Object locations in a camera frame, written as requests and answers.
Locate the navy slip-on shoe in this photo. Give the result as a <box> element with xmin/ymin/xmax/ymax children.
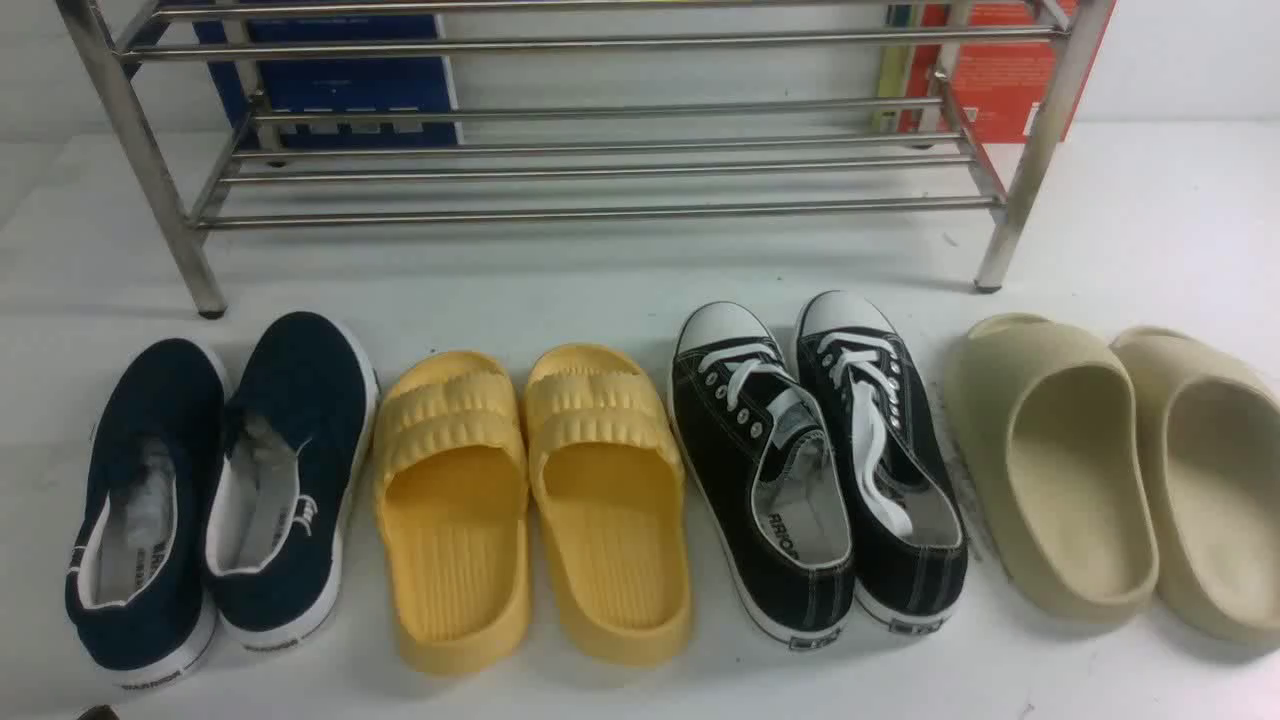
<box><xmin>201</xmin><ymin>311</ymin><xmax>380</xmax><ymax>653</ymax></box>
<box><xmin>64</xmin><ymin>338</ymin><xmax>227</xmax><ymax>691</ymax></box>

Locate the blue box behind rack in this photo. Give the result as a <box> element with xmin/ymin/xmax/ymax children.
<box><xmin>242</xmin><ymin>15</ymin><xmax>463</xmax><ymax>150</ymax></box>

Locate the stainless steel shoe rack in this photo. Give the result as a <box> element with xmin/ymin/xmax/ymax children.
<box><xmin>56</xmin><ymin>1</ymin><xmax>1116</xmax><ymax>319</ymax></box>

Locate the right yellow rubber slipper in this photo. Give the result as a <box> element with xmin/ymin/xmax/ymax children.
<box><xmin>524</xmin><ymin>343</ymin><xmax>692</xmax><ymax>666</ymax></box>

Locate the yellow rubber slipper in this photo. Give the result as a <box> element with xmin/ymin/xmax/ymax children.
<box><xmin>524</xmin><ymin>343</ymin><xmax>692</xmax><ymax>666</ymax></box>
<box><xmin>372</xmin><ymin>351</ymin><xmax>532</xmax><ymax>675</ymax></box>

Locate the left black canvas sneaker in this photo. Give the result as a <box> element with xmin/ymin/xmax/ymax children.
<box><xmin>667</xmin><ymin>301</ymin><xmax>855</xmax><ymax>652</ymax></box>

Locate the black canvas sneaker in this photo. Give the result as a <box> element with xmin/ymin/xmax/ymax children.
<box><xmin>794</xmin><ymin>290</ymin><xmax>969</xmax><ymax>635</ymax></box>
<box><xmin>667</xmin><ymin>301</ymin><xmax>855</xmax><ymax>652</ymax></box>

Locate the left yellow rubber slipper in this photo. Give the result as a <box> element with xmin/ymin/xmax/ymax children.
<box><xmin>372</xmin><ymin>351</ymin><xmax>532</xmax><ymax>675</ymax></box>

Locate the right black canvas sneaker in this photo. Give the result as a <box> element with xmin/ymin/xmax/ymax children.
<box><xmin>794</xmin><ymin>290</ymin><xmax>969</xmax><ymax>635</ymax></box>

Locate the left beige foam slide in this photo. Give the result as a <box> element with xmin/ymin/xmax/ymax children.
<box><xmin>942</xmin><ymin>313</ymin><xmax>1158</xmax><ymax>626</ymax></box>

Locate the beige foam slide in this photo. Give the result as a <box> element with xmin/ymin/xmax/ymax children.
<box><xmin>1111</xmin><ymin>325</ymin><xmax>1279</xmax><ymax>650</ymax></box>
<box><xmin>942</xmin><ymin>313</ymin><xmax>1158</xmax><ymax>626</ymax></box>

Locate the red orange box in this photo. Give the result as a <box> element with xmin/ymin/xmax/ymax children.
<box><xmin>870</xmin><ymin>1</ymin><xmax>1055</xmax><ymax>145</ymax></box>

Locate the right beige foam slide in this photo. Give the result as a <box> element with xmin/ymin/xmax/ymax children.
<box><xmin>1111</xmin><ymin>325</ymin><xmax>1279</xmax><ymax>650</ymax></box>

